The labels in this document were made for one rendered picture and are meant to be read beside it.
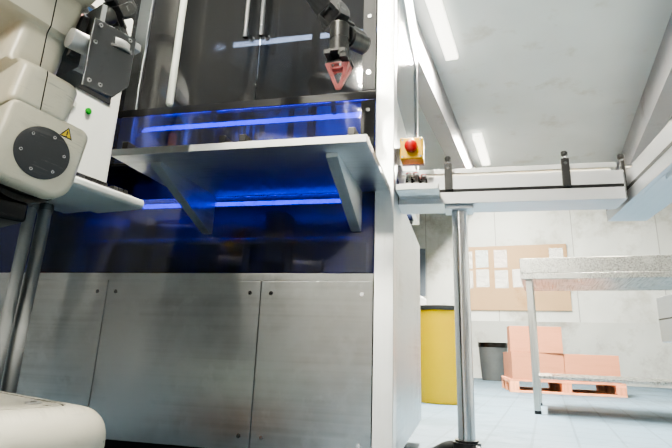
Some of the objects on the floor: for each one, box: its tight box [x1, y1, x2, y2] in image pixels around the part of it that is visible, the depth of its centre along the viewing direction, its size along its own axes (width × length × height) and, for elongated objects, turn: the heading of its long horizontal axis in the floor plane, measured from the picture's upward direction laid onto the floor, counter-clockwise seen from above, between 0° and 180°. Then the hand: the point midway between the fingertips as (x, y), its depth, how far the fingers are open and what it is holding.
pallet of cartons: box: [501, 326, 628, 398], centre depth 586 cm, size 128×94×69 cm
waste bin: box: [478, 342, 508, 381], centre depth 789 cm, size 44×43×55 cm
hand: (338, 86), depth 144 cm, fingers closed
